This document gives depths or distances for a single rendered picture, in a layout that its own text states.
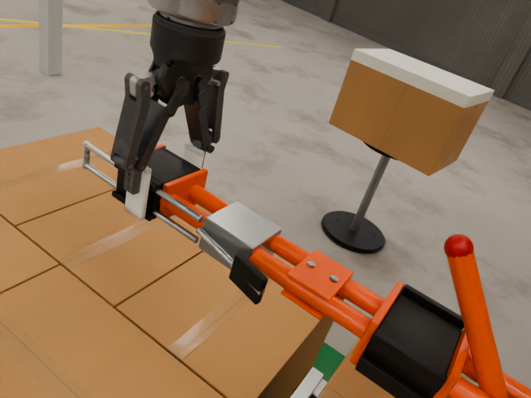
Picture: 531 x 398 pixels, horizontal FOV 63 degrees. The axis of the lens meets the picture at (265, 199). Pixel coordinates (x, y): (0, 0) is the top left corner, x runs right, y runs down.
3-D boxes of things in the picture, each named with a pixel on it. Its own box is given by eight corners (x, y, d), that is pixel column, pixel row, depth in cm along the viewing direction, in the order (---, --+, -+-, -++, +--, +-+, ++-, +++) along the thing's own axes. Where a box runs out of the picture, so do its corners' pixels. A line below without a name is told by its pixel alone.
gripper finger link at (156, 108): (193, 83, 47) (185, 79, 45) (148, 175, 48) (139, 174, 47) (167, 70, 48) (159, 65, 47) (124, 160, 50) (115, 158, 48)
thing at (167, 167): (201, 202, 59) (209, 170, 56) (162, 221, 53) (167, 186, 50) (158, 174, 62) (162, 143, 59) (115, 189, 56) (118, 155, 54)
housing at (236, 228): (274, 256, 53) (284, 227, 51) (242, 281, 48) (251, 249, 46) (231, 227, 56) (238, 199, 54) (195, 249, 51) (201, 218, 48)
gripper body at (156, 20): (188, 29, 40) (174, 122, 44) (244, 29, 46) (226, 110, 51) (133, 4, 43) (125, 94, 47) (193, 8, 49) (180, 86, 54)
